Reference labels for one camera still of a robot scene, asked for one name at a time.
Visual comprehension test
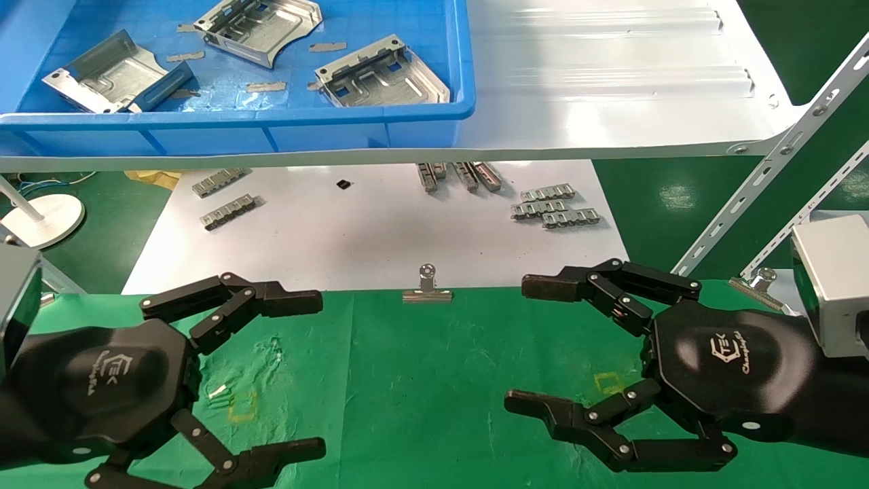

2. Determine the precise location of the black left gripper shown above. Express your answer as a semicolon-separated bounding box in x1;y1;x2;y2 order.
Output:
0;272;327;489

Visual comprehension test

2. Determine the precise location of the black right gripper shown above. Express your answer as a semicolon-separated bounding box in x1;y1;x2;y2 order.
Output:
504;258;869;473

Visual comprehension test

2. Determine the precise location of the grey metal bracket part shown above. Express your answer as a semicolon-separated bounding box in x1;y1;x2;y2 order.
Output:
314;34;451;108
42;29;196;114
193;0;324;69

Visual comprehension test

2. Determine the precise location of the green table cloth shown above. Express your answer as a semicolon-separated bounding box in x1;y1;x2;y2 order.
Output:
0;280;869;489

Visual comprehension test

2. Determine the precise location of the yellow plastic bag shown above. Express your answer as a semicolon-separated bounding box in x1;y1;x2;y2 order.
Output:
125;170;183;190

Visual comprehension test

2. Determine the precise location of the white shelf board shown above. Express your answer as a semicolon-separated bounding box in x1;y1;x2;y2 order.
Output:
0;0;809;174

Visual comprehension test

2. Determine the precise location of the blue plastic bin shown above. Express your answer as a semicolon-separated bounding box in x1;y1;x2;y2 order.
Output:
0;0;476;157

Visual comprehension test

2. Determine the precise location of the white perforated angle bar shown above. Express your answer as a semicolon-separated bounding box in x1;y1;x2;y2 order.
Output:
740;141;869;279
671;51;869;277

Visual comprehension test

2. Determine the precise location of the white round lamp stand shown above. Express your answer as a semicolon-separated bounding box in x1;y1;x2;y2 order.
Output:
0;177;86;249

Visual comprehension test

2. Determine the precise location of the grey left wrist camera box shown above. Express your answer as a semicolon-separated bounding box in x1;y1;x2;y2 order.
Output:
0;241;43;382

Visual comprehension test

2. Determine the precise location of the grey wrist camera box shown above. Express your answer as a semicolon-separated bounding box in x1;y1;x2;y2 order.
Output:
0;241;43;382
791;212;869;359

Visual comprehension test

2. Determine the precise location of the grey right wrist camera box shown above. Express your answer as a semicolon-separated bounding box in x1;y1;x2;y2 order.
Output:
791;212;869;359

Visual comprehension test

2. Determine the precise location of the blue floor cable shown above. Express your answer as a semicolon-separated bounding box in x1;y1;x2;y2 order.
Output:
12;172;97;189

